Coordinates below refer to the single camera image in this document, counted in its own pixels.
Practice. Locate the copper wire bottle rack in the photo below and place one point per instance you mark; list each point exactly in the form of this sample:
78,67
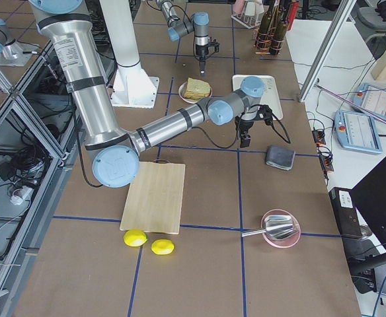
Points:
268,43

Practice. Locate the black monitor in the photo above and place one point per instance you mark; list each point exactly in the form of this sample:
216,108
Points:
369,196

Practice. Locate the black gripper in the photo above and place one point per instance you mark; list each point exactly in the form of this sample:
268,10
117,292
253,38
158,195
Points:
200,53
246,125

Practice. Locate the grey folded cloth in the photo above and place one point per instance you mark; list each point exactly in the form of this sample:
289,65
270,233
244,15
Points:
280,157

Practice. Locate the aluminium frame post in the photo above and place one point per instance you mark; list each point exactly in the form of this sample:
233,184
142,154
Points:
333,31

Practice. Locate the wooden cutting board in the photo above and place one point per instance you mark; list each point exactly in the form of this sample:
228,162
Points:
154,200

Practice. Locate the blue teach pendant near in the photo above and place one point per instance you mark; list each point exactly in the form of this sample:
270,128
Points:
357,132

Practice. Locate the blue teach pendant far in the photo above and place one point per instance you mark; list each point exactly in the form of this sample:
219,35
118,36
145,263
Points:
371,98

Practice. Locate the bread slice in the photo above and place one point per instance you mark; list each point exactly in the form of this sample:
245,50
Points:
197,88

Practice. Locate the pink bowl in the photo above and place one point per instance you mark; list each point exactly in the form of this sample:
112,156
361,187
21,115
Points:
287,242

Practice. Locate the red cylinder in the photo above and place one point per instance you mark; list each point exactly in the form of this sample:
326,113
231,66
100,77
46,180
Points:
293,8

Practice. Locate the yellow lemon left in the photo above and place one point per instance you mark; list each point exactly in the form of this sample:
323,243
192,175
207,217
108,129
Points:
135,238

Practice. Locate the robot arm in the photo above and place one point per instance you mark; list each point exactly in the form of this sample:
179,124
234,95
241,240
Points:
180,25
114,151

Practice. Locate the dark green wine bottle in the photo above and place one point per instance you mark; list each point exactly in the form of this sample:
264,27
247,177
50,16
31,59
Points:
281,27

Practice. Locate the blue teach pendant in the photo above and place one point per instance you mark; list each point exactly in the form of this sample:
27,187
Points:
371,98
357,132

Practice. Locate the white wire cup rack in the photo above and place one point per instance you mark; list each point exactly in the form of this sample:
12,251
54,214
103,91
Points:
248,13

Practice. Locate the cream bear serving tray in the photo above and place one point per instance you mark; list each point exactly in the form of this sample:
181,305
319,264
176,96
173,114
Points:
270,95

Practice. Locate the white round plate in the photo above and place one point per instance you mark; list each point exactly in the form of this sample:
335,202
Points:
181,92

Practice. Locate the black computer box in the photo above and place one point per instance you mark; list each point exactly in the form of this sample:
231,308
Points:
346,216

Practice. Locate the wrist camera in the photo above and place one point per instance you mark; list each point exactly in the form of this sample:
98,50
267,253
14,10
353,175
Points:
265,114

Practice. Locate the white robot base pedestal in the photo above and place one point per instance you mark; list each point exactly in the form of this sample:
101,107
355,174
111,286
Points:
132,87

